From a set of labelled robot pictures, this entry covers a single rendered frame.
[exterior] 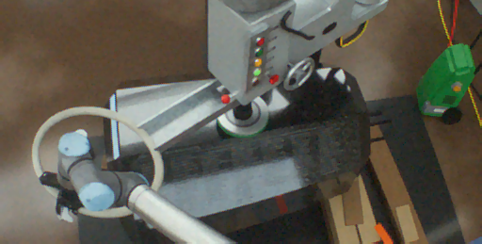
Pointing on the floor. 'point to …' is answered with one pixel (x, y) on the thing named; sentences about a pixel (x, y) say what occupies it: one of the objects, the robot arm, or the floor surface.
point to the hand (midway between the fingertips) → (63, 212)
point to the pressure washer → (447, 82)
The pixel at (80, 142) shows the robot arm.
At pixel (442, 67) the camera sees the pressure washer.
